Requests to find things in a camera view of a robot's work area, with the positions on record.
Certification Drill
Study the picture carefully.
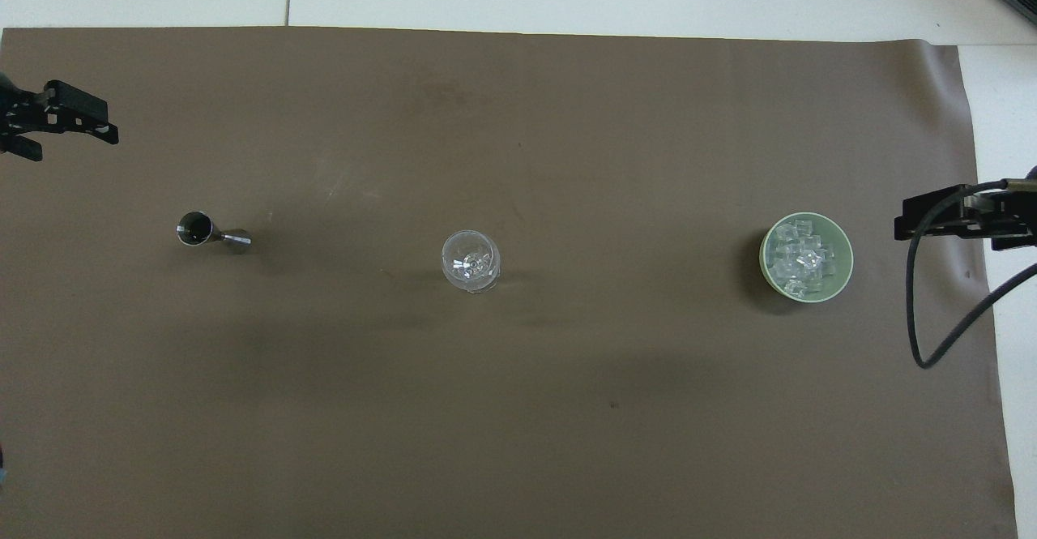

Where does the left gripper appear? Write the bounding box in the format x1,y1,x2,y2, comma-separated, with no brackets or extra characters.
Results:
0,71,121,162

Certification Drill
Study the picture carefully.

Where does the clear stemless glass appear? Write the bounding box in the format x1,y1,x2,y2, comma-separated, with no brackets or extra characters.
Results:
441,230,501,294

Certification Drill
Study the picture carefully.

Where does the pale green bowl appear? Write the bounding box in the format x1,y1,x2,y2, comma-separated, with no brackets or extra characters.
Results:
758,212,855,305

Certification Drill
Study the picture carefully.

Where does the steel double-cone jigger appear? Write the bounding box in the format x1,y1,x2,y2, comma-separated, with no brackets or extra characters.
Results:
176,211,253,255

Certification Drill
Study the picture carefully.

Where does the black cable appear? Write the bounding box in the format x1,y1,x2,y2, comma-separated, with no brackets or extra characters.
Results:
907,178,1037,370

